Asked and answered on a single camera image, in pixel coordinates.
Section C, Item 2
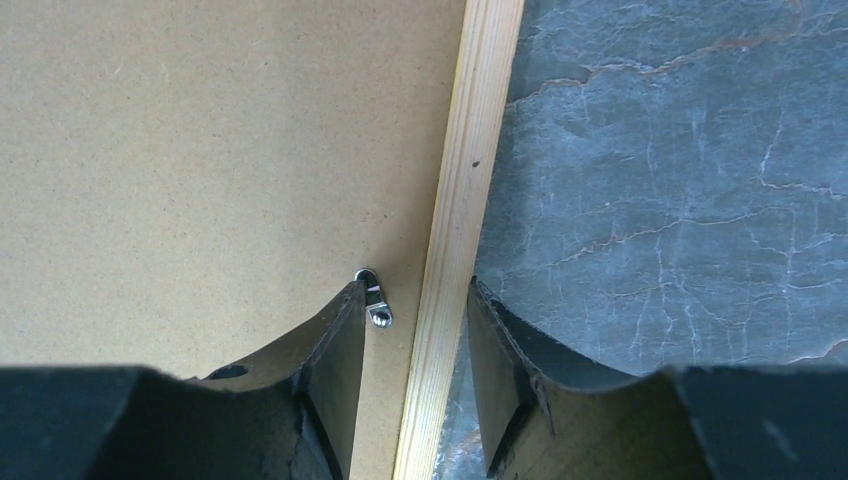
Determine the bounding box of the yellow wooden picture frame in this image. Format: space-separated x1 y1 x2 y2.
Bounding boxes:
393 0 525 479

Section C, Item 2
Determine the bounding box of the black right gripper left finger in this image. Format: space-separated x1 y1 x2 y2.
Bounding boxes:
1 281 366 479

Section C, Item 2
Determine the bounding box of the brown cardboard backing board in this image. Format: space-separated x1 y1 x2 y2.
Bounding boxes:
1 1 465 479

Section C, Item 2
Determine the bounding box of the metal frame turn clip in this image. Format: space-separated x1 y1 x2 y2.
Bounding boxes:
354 268 394 328

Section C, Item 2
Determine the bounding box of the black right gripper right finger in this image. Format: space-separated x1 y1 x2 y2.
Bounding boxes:
467 280 847 479

